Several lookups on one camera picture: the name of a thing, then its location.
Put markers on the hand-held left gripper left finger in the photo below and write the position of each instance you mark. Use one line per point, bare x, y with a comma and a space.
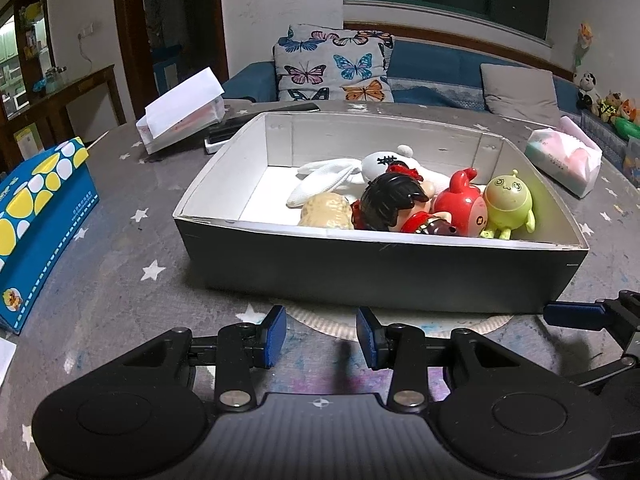
275, 335

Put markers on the orange plush toy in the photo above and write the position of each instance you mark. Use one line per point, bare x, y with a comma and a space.
630, 109

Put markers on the green plush toy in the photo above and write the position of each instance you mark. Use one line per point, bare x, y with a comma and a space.
627, 127

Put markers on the white wall socket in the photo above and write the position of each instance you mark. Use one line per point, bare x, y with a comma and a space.
87, 30

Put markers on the blue yellow tissue box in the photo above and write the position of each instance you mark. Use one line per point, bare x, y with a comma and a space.
45, 220

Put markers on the black-haired doll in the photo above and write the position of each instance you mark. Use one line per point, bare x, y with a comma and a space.
390, 197

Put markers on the flower wall decoration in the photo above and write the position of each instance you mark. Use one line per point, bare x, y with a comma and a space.
584, 35

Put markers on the blue plastic bag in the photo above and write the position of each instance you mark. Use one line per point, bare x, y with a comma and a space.
50, 80

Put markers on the butterfly print pillow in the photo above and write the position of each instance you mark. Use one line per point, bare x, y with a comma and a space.
330, 65

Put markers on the long black remote control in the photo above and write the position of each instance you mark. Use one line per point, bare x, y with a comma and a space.
280, 108

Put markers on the red toy figure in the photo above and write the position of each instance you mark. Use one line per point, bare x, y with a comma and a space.
465, 210

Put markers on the white paper slip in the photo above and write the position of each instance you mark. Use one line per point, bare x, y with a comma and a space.
5, 365

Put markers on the pink tissue pack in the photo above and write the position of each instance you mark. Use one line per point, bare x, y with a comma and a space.
560, 160

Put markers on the wooden counter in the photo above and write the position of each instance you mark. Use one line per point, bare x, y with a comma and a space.
75, 87

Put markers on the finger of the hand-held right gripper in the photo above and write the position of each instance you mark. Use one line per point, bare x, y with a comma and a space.
575, 313

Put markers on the grey cardboard box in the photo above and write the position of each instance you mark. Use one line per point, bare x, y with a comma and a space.
350, 270

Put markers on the paper plate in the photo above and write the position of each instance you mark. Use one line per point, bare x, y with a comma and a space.
330, 322

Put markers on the wooden cabinet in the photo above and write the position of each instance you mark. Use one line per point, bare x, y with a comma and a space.
17, 35

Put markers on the short black remote control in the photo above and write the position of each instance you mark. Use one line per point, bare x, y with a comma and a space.
220, 137

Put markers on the blue cabinet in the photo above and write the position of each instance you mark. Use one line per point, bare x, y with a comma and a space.
167, 70

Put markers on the yellow black plush toy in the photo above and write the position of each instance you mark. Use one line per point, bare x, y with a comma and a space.
610, 107

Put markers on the blue sofa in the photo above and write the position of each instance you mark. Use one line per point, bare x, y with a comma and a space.
435, 60

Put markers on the panda plush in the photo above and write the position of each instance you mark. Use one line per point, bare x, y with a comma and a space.
586, 85

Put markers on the white rabbit plush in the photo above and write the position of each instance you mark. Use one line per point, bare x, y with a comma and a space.
325, 180

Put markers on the grey cushion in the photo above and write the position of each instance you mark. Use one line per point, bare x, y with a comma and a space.
520, 90

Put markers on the clear plastic box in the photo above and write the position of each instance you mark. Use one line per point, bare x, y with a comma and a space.
195, 130

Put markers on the green alien toy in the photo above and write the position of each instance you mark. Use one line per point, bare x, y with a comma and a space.
507, 200

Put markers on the tan bear toy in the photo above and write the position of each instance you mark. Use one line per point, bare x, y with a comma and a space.
325, 212

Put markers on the wooden door frame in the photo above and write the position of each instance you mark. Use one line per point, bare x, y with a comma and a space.
212, 10

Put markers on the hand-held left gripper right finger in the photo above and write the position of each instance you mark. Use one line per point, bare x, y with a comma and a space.
367, 337

